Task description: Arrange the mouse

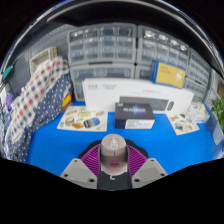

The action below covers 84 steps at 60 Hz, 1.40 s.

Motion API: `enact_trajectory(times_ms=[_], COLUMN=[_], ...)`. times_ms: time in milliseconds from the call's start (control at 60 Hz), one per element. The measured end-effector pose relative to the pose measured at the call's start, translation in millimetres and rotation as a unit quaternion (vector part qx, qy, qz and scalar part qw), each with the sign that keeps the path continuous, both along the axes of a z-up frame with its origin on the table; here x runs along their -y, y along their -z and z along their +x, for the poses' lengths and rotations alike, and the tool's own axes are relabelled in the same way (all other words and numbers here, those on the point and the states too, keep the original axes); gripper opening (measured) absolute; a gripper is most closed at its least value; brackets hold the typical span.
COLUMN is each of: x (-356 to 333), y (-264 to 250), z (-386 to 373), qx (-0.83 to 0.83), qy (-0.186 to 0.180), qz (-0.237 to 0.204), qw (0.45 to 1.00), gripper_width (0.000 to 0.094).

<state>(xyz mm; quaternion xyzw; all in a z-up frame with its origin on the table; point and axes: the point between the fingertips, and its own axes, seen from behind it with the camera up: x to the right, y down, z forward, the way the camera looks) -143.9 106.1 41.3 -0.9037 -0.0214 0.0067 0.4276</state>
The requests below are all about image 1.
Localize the green plant in white pot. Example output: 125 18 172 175
209 95 224 146

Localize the navy dotted cloth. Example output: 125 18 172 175
4 74 73 164

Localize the beige wicker basket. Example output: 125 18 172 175
28 46 58 76

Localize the beige computer mouse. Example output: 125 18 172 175
99 133 129 175

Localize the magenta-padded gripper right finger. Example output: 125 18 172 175
126 143 169 190

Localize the red white checked cloth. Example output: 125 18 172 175
9 56 71 141

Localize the white keyboard packaging box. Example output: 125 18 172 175
81 77 195 115

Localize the small black product box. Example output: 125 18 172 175
114 102 157 130

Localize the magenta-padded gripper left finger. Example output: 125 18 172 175
59 143 103 190

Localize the yellow and blue box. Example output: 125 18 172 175
149 59 187 90

